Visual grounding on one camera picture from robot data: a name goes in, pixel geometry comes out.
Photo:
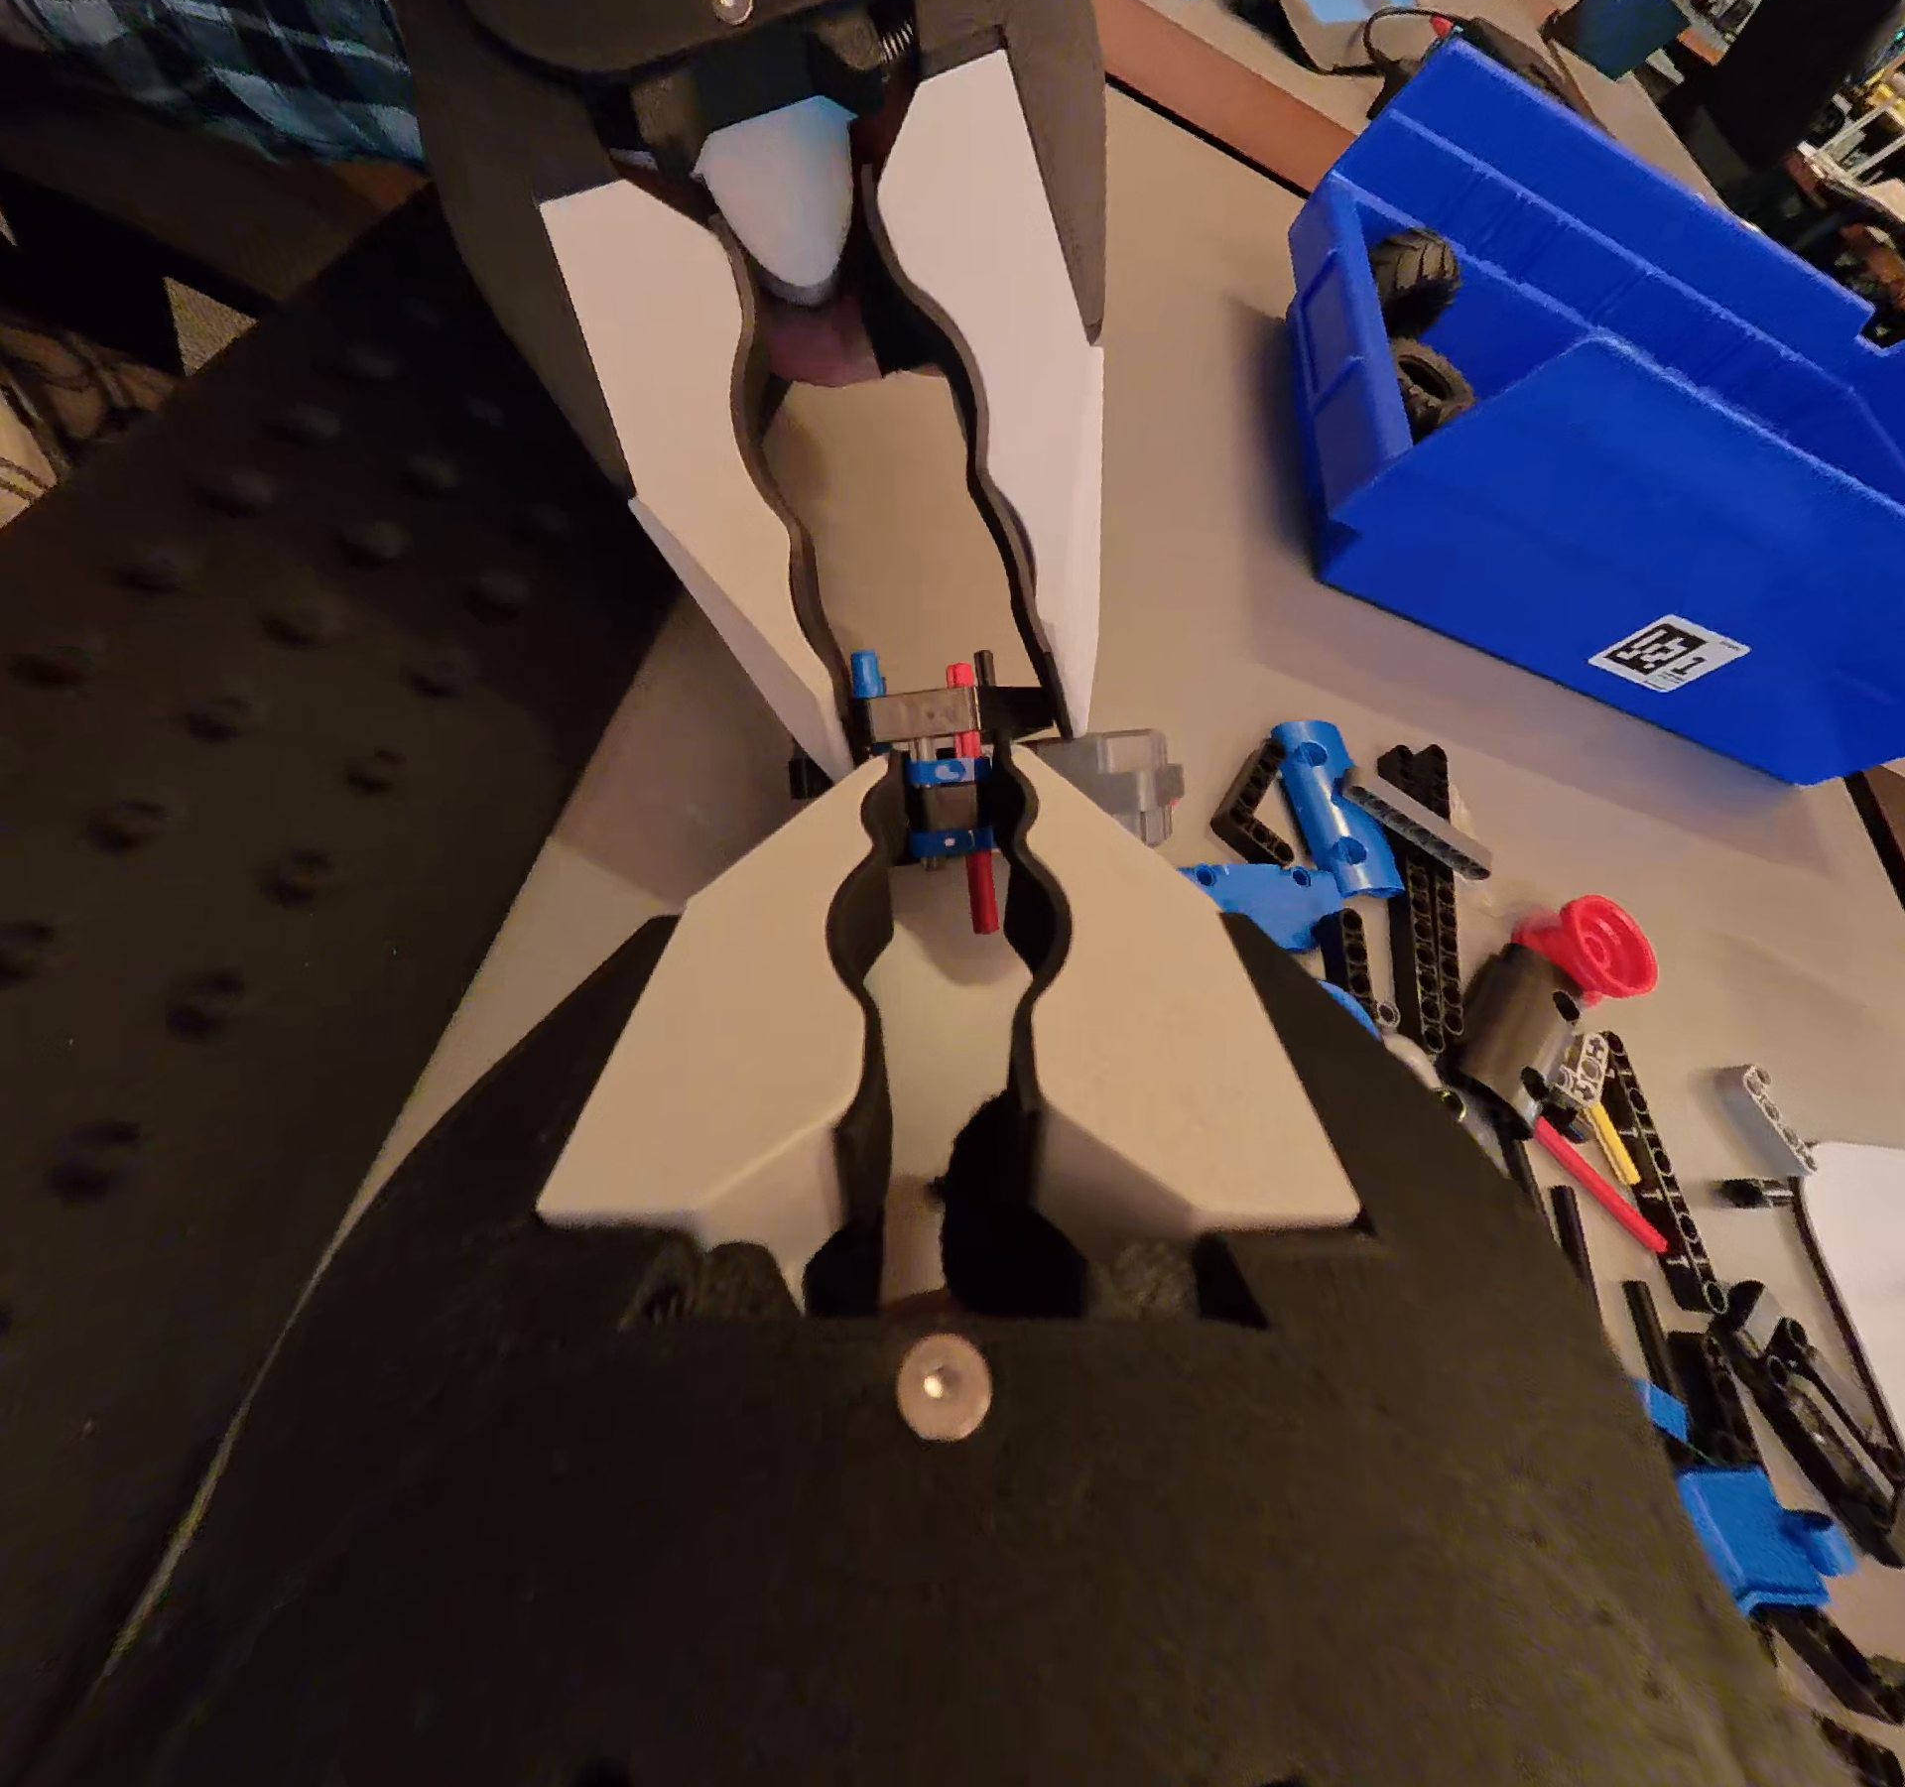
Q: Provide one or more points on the toy brick motor assembly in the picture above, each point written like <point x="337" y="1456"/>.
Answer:
<point x="939" y="712"/>

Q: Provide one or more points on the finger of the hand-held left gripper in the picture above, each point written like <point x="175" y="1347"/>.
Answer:
<point x="656" y="377"/>
<point x="1027" y="377"/>

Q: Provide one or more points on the long black toy beam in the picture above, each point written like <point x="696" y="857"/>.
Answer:
<point x="1661" y="1179"/>

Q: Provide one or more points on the wooden-edged table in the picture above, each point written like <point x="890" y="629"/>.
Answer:
<point x="1188" y="80"/>

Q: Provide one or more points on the white book stand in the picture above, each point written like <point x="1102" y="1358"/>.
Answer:
<point x="1860" y="1249"/>

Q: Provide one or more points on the black toy frame piece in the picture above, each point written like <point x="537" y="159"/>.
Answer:
<point x="1819" y="1429"/>

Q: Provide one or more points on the grey desk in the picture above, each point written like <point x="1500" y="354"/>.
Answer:
<point x="1188" y="477"/>

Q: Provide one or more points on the black toy cylinder piece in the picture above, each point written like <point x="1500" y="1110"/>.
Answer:
<point x="1513" y="1019"/>

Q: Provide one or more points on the short black toy axle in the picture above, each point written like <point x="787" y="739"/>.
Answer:
<point x="1644" y="1326"/>

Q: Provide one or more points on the small black toy pin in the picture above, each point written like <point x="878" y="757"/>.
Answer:
<point x="1757" y="1191"/>

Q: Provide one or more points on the dark grey toy beam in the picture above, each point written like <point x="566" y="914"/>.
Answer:
<point x="1412" y="820"/>

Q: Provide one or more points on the blue storage bin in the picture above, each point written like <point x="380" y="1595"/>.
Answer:
<point x="1638" y="523"/>

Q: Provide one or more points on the red toy axle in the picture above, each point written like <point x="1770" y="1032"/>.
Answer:
<point x="1600" y="1182"/>

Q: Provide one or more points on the light grey angled toy beam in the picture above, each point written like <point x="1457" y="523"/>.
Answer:
<point x="1770" y="1116"/>

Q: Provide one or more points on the pile of black toy beams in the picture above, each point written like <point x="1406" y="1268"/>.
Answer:
<point x="1345" y="954"/>

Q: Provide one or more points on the black angled toy beam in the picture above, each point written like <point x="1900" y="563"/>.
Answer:
<point x="1833" y="1661"/>

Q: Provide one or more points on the black pouch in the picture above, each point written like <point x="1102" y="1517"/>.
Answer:
<point x="1501" y="54"/>

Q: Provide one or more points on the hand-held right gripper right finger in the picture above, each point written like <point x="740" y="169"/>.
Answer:
<point x="1188" y="1071"/>

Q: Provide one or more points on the person's plaid shirt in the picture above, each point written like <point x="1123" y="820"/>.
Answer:
<point x="30" y="416"/>

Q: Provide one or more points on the yellow toy axle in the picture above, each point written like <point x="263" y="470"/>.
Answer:
<point x="1609" y="1140"/>

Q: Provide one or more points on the blue curved toy panel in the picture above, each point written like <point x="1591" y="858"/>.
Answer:
<point x="1333" y="806"/>

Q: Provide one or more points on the small blue toy brick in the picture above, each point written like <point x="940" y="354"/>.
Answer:
<point x="1265" y="893"/>

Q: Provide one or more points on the person's left hand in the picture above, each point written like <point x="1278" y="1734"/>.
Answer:
<point x="811" y="351"/>

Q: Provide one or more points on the white toy connector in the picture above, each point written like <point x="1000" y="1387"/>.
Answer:
<point x="1578" y="1067"/>

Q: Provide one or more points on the black dimpled mat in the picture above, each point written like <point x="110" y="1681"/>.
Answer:
<point x="222" y="772"/>

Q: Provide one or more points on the thin black toy axle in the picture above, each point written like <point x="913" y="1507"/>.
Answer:
<point x="1570" y="1243"/>

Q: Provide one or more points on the black L-shaped toy beam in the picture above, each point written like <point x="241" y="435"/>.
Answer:
<point x="1251" y="806"/>

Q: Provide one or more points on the person's left forearm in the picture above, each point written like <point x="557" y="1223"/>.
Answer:
<point x="181" y="2"/>

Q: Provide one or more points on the red toy wheel hub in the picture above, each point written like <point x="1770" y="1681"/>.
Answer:
<point x="1600" y="944"/>

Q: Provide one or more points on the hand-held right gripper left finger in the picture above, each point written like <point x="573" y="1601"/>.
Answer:
<point x="699" y="1071"/>

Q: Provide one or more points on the small blue box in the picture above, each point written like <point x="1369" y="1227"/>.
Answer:
<point x="1615" y="18"/>

